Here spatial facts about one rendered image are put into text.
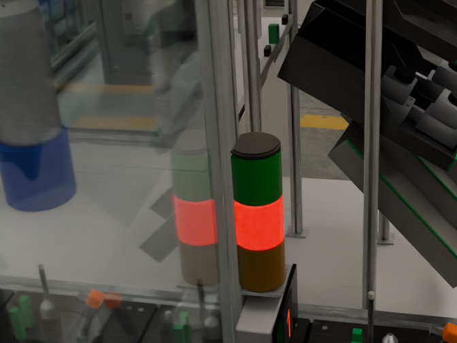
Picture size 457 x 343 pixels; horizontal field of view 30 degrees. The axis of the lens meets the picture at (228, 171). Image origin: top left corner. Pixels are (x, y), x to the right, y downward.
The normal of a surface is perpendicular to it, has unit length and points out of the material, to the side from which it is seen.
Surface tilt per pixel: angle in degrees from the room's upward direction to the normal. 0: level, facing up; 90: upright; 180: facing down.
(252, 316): 0
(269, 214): 90
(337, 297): 0
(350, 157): 90
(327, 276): 0
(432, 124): 88
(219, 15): 90
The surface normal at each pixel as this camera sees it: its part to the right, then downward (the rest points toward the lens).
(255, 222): -0.14, 0.48
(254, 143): -0.06, -0.88
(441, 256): -0.40, 0.45
